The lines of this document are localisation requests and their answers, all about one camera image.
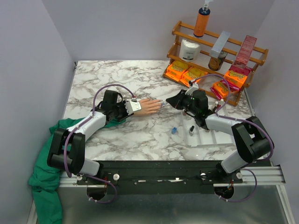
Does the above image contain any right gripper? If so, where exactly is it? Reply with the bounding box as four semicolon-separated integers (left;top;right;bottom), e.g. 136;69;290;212
166;89;198;115

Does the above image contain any mannequin hand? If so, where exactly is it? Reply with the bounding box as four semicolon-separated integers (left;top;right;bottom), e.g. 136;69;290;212
134;98;163;117

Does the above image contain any blue nail polish bottle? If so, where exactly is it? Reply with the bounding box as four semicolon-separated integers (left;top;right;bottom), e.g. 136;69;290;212
171;127;178;135

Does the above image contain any green jacket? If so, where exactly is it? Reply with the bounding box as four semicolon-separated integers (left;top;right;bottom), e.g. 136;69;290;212
27;118;124;224

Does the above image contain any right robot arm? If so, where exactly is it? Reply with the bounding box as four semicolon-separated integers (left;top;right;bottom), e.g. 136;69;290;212
166;90;274;183

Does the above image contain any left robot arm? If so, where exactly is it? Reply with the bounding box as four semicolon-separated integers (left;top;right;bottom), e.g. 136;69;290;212
47;90;142;184

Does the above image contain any black cap glitter polish bottle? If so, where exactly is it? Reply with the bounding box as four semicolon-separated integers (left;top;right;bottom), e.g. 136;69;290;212
189;126;195;136

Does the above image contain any orange box far left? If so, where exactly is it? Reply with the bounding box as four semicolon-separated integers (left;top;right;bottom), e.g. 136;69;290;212
165;61;189;82

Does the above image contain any white organizer tray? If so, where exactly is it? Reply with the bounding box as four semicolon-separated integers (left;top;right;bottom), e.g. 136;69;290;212
181;111;235;147

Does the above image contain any orange pink box lower right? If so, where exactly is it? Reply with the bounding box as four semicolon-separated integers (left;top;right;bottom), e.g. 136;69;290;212
210;80;240;100

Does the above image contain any orange pink box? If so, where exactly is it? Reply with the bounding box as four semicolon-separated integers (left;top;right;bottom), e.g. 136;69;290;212
224;65;251;89
210;80;240;100

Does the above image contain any dark glass jar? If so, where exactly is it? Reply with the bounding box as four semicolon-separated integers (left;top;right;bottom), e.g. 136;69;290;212
208;51;227;71

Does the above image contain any white jar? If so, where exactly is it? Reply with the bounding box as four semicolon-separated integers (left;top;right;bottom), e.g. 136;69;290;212
179;39;201;62

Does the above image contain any wooden shelf rack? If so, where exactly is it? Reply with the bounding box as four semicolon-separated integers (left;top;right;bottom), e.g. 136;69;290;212
167;21;269;106

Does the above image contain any orange pink box upper right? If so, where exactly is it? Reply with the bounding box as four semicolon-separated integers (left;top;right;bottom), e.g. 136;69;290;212
224;65;251;89

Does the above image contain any grey blue tall box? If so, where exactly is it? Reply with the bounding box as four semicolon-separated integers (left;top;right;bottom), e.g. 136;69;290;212
209;31;231;58

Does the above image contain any red tall box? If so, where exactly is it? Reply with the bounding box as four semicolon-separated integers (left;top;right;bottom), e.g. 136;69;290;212
233;35;257;69

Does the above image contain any orange spray bottle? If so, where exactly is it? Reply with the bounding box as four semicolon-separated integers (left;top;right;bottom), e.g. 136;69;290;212
193;0;213;37

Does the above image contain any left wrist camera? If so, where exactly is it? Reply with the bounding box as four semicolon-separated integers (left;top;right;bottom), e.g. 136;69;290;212
125;98;142;115

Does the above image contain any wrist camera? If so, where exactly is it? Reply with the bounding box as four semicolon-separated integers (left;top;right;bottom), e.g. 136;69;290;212
185;81;199;96
125;98;142;115

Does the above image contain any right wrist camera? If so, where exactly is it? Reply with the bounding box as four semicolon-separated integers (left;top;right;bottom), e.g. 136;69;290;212
185;81;199;96

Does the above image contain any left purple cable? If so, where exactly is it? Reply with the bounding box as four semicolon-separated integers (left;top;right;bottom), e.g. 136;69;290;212
63;84;137;204

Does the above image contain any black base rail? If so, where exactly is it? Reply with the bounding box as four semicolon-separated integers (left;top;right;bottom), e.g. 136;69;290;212
76;160;243;195

